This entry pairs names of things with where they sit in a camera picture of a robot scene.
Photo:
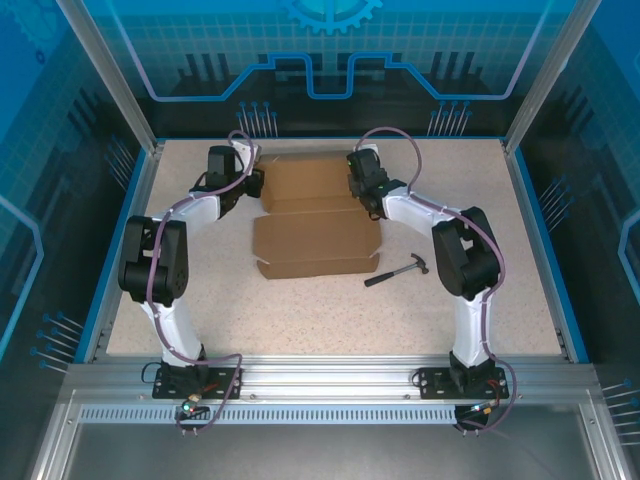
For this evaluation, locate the brown cardboard paper box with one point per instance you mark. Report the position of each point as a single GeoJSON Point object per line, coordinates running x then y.
{"type": "Point", "coordinates": [310, 240]}

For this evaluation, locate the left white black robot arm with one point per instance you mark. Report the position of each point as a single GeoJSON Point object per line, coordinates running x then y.
{"type": "Point", "coordinates": [175, 330]}

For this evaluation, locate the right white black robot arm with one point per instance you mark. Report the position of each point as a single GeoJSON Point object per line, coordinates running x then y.
{"type": "Point", "coordinates": [470, 330]}

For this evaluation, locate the aluminium cross beam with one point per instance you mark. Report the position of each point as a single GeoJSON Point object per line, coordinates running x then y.
{"type": "Point", "coordinates": [325, 380]}

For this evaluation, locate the left aluminium side rail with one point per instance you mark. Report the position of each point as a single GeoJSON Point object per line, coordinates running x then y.
{"type": "Point", "coordinates": [127, 250]}

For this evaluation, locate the aluminium side rail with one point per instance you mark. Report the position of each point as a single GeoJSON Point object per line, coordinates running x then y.
{"type": "Point", "coordinates": [127, 250]}
{"type": "Point", "coordinates": [535, 250]}

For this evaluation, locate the left aluminium frame post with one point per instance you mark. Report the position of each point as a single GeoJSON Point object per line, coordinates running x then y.
{"type": "Point", "coordinates": [115, 80]}

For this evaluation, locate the aluminium frame post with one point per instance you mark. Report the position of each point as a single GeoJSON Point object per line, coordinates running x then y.
{"type": "Point", "coordinates": [550, 75]}
{"type": "Point", "coordinates": [115, 80]}

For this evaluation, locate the right aluminium side rail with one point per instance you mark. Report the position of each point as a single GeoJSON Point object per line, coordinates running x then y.
{"type": "Point", "coordinates": [535, 250]}

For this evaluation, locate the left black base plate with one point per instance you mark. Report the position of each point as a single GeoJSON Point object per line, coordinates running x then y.
{"type": "Point", "coordinates": [220, 382]}

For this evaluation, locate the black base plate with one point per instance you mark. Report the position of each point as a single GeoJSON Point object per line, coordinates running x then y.
{"type": "Point", "coordinates": [432, 382]}
{"type": "Point", "coordinates": [220, 382]}

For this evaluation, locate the right aluminium frame post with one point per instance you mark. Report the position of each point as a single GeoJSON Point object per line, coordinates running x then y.
{"type": "Point", "coordinates": [550, 75]}

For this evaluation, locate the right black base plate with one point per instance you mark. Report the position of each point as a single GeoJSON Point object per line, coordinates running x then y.
{"type": "Point", "coordinates": [432, 382]}

